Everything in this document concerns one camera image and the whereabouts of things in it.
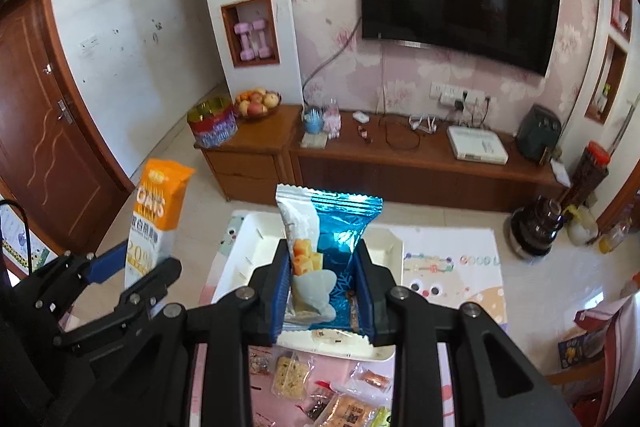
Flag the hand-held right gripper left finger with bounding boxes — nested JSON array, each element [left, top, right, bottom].
[[95, 237, 296, 427]]

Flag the small mixed nut packet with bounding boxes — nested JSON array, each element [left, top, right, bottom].
[[248, 347, 273, 377]]

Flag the white flat set-top box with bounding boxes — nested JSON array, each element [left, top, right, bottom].
[[446, 125, 510, 166]]

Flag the colourful cardboard box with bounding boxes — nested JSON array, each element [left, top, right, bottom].
[[557, 327, 606, 370]]

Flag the black air fryer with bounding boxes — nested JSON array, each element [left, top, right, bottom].
[[516, 104, 562, 162]]

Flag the bowl of fruit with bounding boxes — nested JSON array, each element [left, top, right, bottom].
[[233, 88, 282, 122]]

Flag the pale cereal bar clear packet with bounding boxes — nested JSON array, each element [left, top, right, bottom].
[[271, 354, 312, 399]]

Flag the pink dumbbell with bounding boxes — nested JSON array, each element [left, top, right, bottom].
[[251, 20, 273, 58], [234, 23, 256, 60]]

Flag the white plastic basket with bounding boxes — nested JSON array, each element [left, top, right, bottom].
[[212, 212, 406, 363]]

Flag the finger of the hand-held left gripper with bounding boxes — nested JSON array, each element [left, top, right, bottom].
[[57, 257, 183, 353], [20, 239, 132, 309]]

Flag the white plastic jug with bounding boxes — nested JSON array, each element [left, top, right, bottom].
[[567, 204, 598, 245]]

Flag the orange and white oat packet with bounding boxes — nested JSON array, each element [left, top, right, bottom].
[[124, 158, 196, 290]]

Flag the dark snack packet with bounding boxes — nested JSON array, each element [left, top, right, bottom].
[[300, 379, 336, 423]]

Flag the brown wooden door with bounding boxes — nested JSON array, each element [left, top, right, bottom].
[[0, 0, 135, 258]]

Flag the black cable on cabinet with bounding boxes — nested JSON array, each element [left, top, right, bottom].
[[377, 112, 426, 152]]

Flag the red lid jar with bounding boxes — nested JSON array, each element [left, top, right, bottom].
[[570, 142, 612, 208]]

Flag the white wall sockets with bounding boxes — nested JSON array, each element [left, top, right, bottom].
[[430, 81, 491, 108]]

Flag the blue cotton swab container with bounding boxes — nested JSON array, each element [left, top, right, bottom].
[[303, 106, 326, 135]]

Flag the red and blue round tin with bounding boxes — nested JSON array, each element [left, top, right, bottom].
[[187, 98, 238, 150]]

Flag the clear pink container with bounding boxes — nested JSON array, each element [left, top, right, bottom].
[[324, 99, 343, 138]]

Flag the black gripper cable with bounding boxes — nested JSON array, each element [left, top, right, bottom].
[[0, 199, 35, 278]]

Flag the small red-brown snack packet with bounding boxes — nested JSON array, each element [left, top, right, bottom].
[[350, 362, 392, 392]]

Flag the black blender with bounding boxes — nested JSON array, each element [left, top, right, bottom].
[[507, 194, 568, 258]]

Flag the wooden television cabinet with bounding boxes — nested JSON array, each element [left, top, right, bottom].
[[194, 104, 566, 212]]

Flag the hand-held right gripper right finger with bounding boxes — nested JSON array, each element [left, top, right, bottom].
[[352, 242, 566, 427]]

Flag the yellow bottle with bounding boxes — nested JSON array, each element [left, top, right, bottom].
[[599, 219, 631, 254]]

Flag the blue and white snack packet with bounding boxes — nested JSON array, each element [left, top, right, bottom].
[[275, 184, 385, 348]]

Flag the orange cracker packet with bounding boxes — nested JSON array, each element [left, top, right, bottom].
[[320, 394, 378, 427]]

